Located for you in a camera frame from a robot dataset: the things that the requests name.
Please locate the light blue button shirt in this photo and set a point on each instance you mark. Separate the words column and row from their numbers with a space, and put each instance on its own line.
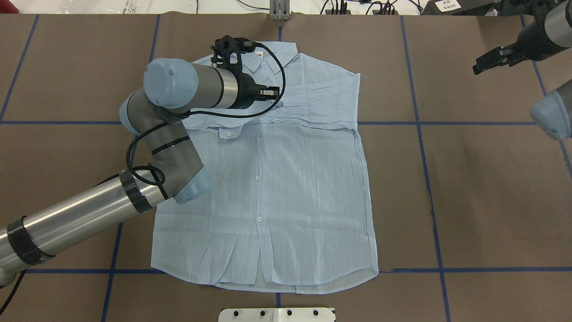
column 289, row 209

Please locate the aluminium frame post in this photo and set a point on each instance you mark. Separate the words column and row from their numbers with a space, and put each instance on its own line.
column 279, row 10

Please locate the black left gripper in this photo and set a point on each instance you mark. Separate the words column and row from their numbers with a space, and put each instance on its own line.
column 246, row 93

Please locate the brown paper table cover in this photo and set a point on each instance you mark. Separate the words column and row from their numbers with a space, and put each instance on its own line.
column 471, row 201

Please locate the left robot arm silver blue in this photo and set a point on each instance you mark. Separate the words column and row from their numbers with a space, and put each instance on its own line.
column 161, row 162

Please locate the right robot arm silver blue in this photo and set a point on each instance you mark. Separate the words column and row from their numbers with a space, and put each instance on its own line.
column 553, row 112

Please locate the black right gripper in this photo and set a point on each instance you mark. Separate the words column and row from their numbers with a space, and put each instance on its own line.
column 532, row 46

